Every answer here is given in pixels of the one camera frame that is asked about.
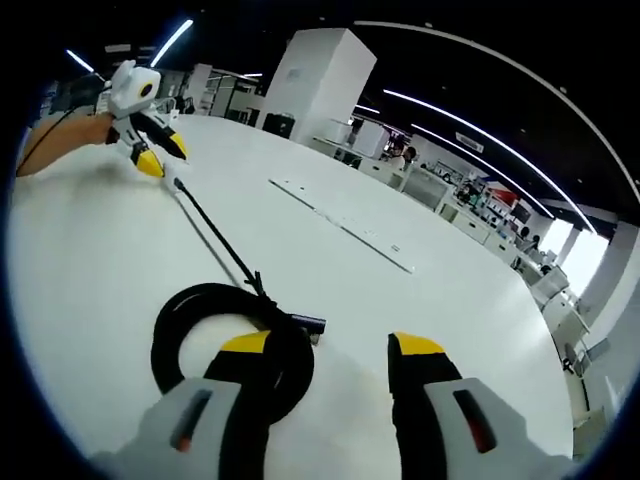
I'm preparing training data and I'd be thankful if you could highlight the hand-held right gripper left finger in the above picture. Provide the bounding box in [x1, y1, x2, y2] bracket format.
[92, 329, 274, 480]

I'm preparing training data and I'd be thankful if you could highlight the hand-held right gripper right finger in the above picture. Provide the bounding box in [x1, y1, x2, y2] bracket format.
[387, 330, 564, 480]

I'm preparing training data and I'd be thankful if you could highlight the white charger adapter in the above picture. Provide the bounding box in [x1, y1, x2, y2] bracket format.
[158, 168, 184, 195]

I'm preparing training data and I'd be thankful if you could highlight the black Type-C cable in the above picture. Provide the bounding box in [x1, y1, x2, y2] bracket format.
[151, 178, 329, 426]

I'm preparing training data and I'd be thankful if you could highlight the person's left hand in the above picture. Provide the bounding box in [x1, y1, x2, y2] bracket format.
[83, 113, 117, 147]

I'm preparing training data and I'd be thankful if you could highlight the short ceiling light strip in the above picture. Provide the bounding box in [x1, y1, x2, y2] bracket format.
[65, 48, 97, 74]
[149, 19, 194, 69]

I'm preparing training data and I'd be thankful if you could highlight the black cabinet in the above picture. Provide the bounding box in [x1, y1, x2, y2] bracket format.
[263, 113, 296, 139]

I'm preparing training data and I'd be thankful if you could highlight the white square pillar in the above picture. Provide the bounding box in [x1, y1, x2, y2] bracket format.
[257, 28, 378, 147]

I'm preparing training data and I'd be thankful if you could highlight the large white box appliance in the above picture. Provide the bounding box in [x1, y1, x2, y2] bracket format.
[357, 122, 391, 159]

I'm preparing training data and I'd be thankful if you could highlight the row of white office cabinets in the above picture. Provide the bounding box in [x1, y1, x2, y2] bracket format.
[399, 163, 522, 257]

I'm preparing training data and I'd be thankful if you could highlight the thin ceiling light strip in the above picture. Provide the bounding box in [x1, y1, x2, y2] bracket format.
[382, 88, 599, 234]
[409, 123, 556, 219]

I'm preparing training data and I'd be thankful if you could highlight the ceiling air vent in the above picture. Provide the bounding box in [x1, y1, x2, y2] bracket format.
[455, 131, 486, 154]

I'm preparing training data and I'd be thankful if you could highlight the white desk cable cover strip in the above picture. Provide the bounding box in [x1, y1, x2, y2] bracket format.
[268, 178, 417, 276]

